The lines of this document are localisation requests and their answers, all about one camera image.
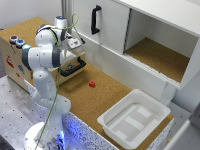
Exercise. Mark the blue button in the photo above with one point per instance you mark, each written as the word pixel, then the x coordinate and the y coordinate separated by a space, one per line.
pixel 20 42

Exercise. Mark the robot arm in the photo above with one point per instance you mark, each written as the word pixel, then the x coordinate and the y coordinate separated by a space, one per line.
pixel 45 86

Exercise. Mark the white cabinet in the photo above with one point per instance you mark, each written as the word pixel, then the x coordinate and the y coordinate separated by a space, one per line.
pixel 166 10

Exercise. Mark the wooden drawer box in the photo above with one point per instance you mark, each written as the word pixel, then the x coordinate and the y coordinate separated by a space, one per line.
pixel 31 28

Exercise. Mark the pink block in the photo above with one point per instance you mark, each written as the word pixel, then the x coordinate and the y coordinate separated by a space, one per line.
pixel 92 84

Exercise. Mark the red button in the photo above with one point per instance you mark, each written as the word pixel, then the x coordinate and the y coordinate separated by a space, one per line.
pixel 13 38

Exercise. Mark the white plastic box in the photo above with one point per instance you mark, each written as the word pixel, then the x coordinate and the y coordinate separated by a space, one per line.
pixel 133 120

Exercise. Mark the white sliding door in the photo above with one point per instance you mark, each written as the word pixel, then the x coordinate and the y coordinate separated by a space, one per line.
pixel 113 23

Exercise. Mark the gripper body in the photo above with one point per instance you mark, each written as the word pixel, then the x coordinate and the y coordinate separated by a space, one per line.
pixel 73 42

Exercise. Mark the green button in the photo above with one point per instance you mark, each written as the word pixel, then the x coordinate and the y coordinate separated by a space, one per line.
pixel 26 46

